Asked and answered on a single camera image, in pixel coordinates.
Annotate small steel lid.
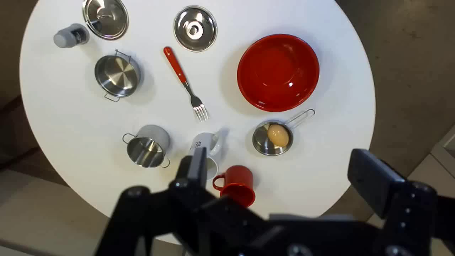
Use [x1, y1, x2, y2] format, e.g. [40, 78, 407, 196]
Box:
[174, 5, 219, 52]

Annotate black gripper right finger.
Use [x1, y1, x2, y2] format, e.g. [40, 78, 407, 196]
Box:
[347, 147, 407, 218]

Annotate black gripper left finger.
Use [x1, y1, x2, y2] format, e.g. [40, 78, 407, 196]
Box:
[177, 146, 211, 188]

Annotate tall steel pot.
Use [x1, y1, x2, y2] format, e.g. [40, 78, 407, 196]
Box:
[121, 123, 174, 170]

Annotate brown egg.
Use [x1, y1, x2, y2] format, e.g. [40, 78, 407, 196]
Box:
[266, 123, 290, 147]

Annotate white mug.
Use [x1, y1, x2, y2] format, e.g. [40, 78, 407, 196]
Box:
[189, 126, 231, 179]

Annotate red mug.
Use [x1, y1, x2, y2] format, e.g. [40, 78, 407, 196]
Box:
[211, 163, 258, 208]

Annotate small shallow steel pot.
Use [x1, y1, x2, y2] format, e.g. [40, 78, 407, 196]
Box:
[93, 48, 144, 103]

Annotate flat steel dish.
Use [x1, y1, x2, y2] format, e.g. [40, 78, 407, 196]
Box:
[81, 0, 131, 41]

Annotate grey plastic cup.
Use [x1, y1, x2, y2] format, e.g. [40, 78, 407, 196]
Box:
[53, 21, 91, 49]

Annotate red bowl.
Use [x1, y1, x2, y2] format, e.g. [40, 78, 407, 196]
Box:
[236, 32, 322, 113]

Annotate small steel pan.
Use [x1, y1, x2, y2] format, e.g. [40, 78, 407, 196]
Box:
[250, 106, 317, 157]

